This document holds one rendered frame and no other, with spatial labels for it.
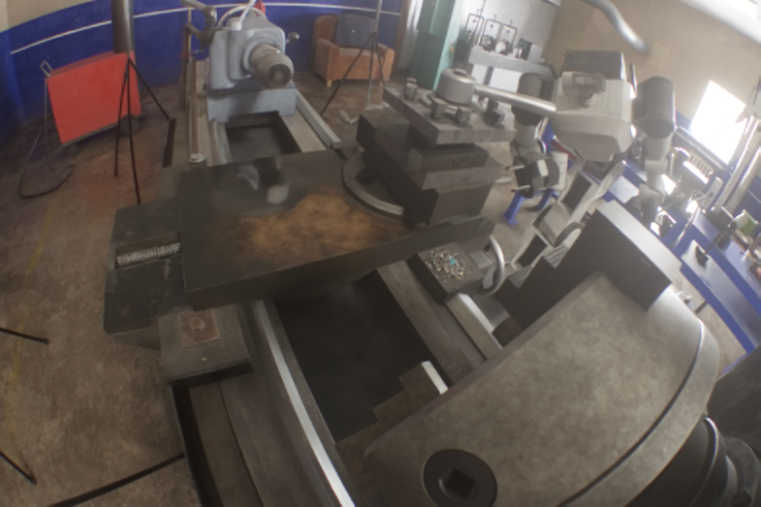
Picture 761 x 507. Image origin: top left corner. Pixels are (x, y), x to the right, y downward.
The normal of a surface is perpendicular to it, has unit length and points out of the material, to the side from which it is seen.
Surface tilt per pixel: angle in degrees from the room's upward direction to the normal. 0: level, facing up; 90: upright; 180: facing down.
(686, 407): 15
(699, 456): 3
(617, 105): 57
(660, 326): 6
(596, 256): 90
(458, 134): 90
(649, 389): 20
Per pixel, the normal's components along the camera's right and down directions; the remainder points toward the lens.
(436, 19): 0.47, 0.63
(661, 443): -0.22, -0.59
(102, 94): 0.74, 0.53
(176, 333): 0.18, -0.75
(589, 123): -0.71, 0.46
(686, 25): -0.86, 0.19
